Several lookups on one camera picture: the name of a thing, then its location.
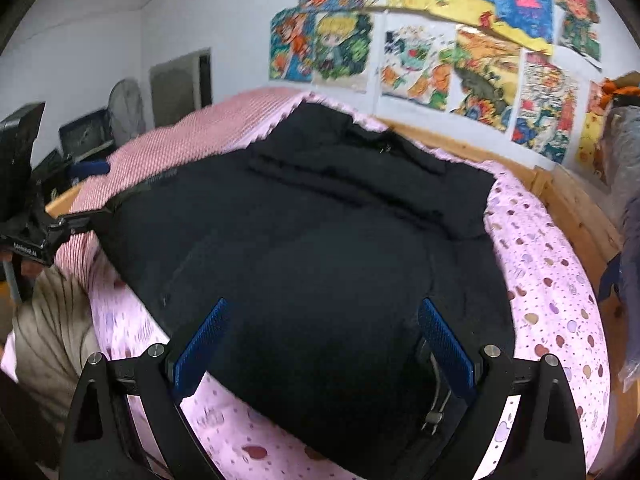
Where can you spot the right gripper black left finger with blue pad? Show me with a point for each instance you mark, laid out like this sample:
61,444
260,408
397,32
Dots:
100,440

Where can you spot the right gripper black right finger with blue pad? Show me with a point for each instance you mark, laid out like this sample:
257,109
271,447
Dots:
545,440

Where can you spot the dark navy puffer jacket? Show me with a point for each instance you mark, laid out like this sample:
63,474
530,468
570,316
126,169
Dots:
325,239

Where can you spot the black monitor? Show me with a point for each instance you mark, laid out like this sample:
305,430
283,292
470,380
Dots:
87,136

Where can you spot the beige striped cloth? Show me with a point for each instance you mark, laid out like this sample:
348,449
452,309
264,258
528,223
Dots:
54,336

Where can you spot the pink heart-print bed sheet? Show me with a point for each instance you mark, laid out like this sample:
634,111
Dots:
240,441

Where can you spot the pink checkered pillow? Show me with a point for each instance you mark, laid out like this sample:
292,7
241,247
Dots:
216,129

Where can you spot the grey round fan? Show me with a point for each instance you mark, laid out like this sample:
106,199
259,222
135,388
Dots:
125,111

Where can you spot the grey plastic-wrapped bundle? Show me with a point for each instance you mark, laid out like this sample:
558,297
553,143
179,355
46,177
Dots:
620,145

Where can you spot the grey wall box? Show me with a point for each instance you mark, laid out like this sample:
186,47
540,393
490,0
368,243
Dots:
180,86

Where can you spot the wooden bed frame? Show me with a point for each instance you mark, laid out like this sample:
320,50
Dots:
585,330

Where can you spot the colourful cartoon wall posters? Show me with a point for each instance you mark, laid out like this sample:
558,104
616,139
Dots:
490,61

